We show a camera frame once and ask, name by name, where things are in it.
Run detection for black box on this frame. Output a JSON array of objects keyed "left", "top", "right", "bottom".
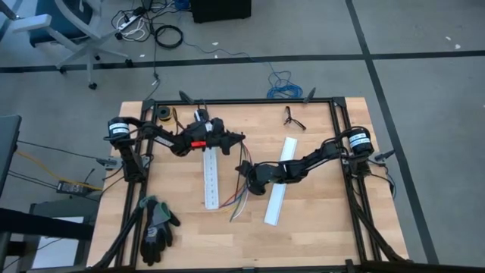
[{"left": 189, "top": 0, "right": 252, "bottom": 24}]

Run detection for black coiled cable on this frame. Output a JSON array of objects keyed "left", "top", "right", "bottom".
[{"left": 154, "top": 24, "right": 185, "bottom": 49}]

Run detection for white slotted cable duct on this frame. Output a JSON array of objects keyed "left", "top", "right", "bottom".
[{"left": 202, "top": 146, "right": 221, "bottom": 211}]

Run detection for white blue office chair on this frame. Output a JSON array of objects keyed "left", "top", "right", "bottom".
[{"left": 10, "top": 0, "right": 134, "bottom": 91}]

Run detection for yellow floor cable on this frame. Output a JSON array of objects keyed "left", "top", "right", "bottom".
[{"left": 14, "top": 150, "right": 103, "bottom": 191}]

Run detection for white power strip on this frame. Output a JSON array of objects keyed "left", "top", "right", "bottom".
[{"left": 115, "top": 14, "right": 144, "bottom": 33}]

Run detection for white duct cover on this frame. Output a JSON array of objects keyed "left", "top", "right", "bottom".
[{"left": 264, "top": 136, "right": 299, "bottom": 227}]

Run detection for bundle of coloured wires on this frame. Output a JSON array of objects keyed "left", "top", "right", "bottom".
[{"left": 228, "top": 146, "right": 251, "bottom": 223}]

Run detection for bundle of coloured cables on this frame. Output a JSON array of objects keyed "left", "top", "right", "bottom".
[{"left": 231, "top": 146, "right": 253, "bottom": 221}]

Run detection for dark grey desk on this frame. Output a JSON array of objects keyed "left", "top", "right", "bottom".
[{"left": 0, "top": 115, "right": 23, "bottom": 198}]

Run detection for black power adapter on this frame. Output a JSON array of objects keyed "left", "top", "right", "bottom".
[{"left": 55, "top": 180, "right": 92, "bottom": 196}]

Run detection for black eyeglasses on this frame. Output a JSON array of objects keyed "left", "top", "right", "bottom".
[{"left": 283, "top": 105, "right": 307, "bottom": 132}]

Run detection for grey metal cart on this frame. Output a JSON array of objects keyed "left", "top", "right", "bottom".
[{"left": 17, "top": 196, "right": 102, "bottom": 273}]

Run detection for blue coiled cable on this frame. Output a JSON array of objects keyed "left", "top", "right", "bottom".
[{"left": 266, "top": 60, "right": 304, "bottom": 100}]

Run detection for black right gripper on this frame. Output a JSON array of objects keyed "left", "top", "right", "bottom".
[{"left": 235, "top": 160, "right": 287, "bottom": 196}]

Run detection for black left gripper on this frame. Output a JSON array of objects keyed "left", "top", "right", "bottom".
[{"left": 190, "top": 118, "right": 246, "bottom": 155}]

